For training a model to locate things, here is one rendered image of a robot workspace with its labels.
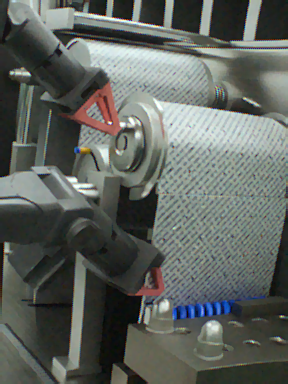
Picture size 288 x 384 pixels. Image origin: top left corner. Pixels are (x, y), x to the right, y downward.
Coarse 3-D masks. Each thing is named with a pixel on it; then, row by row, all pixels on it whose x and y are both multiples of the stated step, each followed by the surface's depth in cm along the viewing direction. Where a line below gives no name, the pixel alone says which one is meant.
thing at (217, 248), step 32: (160, 224) 88; (192, 224) 91; (224, 224) 94; (256, 224) 97; (192, 256) 92; (224, 256) 95; (256, 256) 99; (192, 288) 94; (224, 288) 97; (256, 288) 100
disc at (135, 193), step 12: (132, 96) 93; (144, 96) 90; (120, 108) 96; (156, 108) 88; (156, 120) 88; (108, 156) 98; (156, 168) 87; (156, 180) 88; (120, 192) 95; (132, 192) 92; (144, 192) 90
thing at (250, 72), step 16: (208, 48) 133; (224, 48) 128; (208, 64) 133; (224, 64) 128; (240, 64) 124; (256, 64) 120; (272, 64) 116; (224, 80) 128; (240, 80) 124; (256, 80) 120; (272, 80) 116; (240, 96) 124; (256, 96) 120; (272, 96) 116; (240, 112) 124; (256, 112) 120; (272, 112) 116
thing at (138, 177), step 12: (132, 108) 92; (144, 108) 89; (144, 120) 89; (156, 132) 87; (156, 144) 87; (144, 156) 89; (156, 156) 88; (144, 168) 88; (132, 180) 91; (144, 180) 89
